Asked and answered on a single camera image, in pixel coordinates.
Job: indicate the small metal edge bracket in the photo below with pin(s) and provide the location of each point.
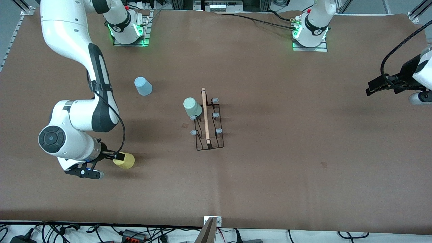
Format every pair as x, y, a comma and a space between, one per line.
218, 221

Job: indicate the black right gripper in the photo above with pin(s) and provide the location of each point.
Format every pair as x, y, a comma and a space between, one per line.
104, 151

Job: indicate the aluminium frame strut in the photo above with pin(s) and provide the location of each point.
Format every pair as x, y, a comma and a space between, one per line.
420, 10
23, 7

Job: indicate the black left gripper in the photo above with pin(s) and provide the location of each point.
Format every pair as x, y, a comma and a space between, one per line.
406, 75

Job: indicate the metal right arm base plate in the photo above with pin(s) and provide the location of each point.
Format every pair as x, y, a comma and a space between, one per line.
135, 44

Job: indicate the light blue plastic cup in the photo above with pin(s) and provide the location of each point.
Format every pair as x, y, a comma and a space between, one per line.
143, 87

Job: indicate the pale green plastic cup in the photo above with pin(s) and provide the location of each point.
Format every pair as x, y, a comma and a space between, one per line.
192, 107

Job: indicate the black orange connector block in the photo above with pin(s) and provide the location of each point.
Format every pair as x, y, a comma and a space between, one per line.
133, 235

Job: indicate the brown table cover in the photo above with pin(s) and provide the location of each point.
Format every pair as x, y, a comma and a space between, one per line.
270, 189

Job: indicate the pointed camera mount bar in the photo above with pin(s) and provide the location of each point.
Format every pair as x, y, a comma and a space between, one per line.
207, 234

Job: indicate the yellow plastic cup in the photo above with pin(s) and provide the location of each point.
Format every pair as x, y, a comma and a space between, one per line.
128, 162

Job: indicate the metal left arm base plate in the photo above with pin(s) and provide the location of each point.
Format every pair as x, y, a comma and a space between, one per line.
310, 49

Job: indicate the grey power strip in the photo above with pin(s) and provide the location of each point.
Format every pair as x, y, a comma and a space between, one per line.
222, 6

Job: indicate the perforated metal edge rail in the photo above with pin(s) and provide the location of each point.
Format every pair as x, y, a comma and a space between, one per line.
11, 40

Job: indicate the black power adapter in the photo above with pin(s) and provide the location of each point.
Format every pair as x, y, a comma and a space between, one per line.
22, 239

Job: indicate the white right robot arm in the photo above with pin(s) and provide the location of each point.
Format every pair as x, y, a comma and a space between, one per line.
67, 33

